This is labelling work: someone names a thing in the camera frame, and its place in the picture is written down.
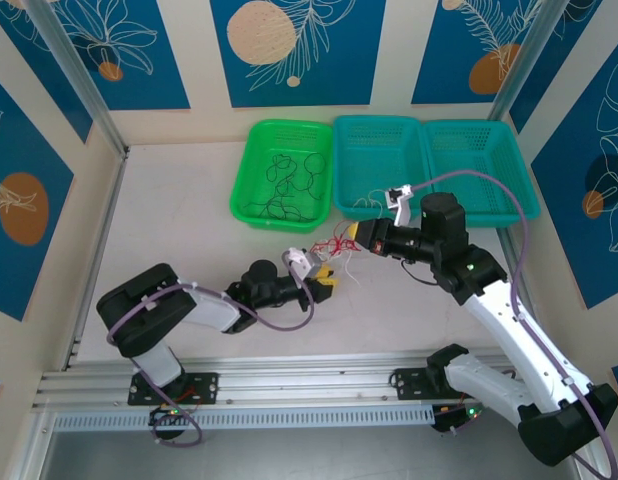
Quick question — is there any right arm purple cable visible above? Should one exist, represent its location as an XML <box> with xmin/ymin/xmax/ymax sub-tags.
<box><xmin>410</xmin><ymin>169</ymin><xmax>618</xmax><ymax>480</ymax></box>

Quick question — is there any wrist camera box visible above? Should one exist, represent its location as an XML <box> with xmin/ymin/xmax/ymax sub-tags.
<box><xmin>383</xmin><ymin>183</ymin><xmax>416</xmax><ymax>227</ymax></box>
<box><xmin>280</xmin><ymin>246</ymin><xmax>325</xmax><ymax>282</ymax></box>

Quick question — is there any teal plastic basket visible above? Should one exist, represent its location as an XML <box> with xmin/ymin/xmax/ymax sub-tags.
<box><xmin>422</xmin><ymin>119</ymin><xmax>542</xmax><ymax>229</ymax></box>
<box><xmin>331</xmin><ymin>114</ymin><xmax>433</xmax><ymax>223</ymax></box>

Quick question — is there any aluminium table edge rail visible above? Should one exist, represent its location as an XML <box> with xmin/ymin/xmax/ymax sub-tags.
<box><xmin>497</xmin><ymin>225</ymin><xmax>528</xmax><ymax>302</ymax></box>
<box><xmin>62</xmin><ymin>149</ymin><xmax>131</xmax><ymax>373</ymax></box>

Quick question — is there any thin white cable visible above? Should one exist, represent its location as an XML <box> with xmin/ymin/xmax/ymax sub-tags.
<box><xmin>350</xmin><ymin>188</ymin><xmax>391</xmax><ymax>216</ymax></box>
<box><xmin>333</xmin><ymin>247</ymin><xmax>363</xmax><ymax>293</ymax></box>

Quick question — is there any white slotted cable duct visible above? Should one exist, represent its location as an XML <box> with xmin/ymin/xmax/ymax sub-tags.
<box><xmin>53</xmin><ymin>404</ymin><xmax>436</xmax><ymax>433</ymax></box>

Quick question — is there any aluminium corner post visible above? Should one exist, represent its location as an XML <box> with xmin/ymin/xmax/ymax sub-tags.
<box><xmin>487</xmin><ymin>0</ymin><xmax>566</xmax><ymax>124</ymax></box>
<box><xmin>26</xmin><ymin>0</ymin><xmax>131</xmax><ymax>159</ymax></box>

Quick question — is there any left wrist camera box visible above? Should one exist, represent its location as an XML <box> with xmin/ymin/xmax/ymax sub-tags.
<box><xmin>280</xmin><ymin>246</ymin><xmax>325</xmax><ymax>282</ymax></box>

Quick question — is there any aluminium mounting rail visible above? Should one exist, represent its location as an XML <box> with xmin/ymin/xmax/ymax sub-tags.
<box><xmin>31</xmin><ymin>352</ymin><xmax>583</xmax><ymax>412</ymax></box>

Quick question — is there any small circuit board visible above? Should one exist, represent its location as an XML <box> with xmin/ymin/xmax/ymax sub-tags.
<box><xmin>432</xmin><ymin>403</ymin><xmax>486</xmax><ymax>435</ymax></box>
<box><xmin>148</xmin><ymin>405</ymin><xmax>196</xmax><ymax>428</ymax></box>

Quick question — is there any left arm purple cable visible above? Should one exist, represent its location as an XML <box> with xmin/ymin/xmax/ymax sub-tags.
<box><xmin>106</xmin><ymin>259</ymin><xmax>318</xmax><ymax>447</ymax></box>

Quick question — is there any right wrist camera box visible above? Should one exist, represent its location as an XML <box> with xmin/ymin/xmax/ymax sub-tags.
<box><xmin>383</xmin><ymin>183</ymin><xmax>416</xmax><ymax>227</ymax></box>

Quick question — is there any green plastic basket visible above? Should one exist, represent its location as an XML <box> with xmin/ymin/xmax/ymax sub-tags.
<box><xmin>229</xmin><ymin>119</ymin><xmax>335</xmax><ymax>236</ymax></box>

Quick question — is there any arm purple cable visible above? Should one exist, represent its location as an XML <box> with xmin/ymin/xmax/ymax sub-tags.
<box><xmin>410</xmin><ymin>169</ymin><xmax>618</xmax><ymax>480</ymax></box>
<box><xmin>106</xmin><ymin>259</ymin><xmax>318</xmax><ymax>447</ymax></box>

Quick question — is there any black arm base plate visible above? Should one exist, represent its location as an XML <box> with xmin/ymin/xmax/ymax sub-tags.
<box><xmin>392</xmin><ymin>367</ymin><xmax>466</xmax><ymax>402</ymax></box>
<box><xmin>127</xmin><ymin>371</ymin><xmax>221</xmax><ymax>407</ymax></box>

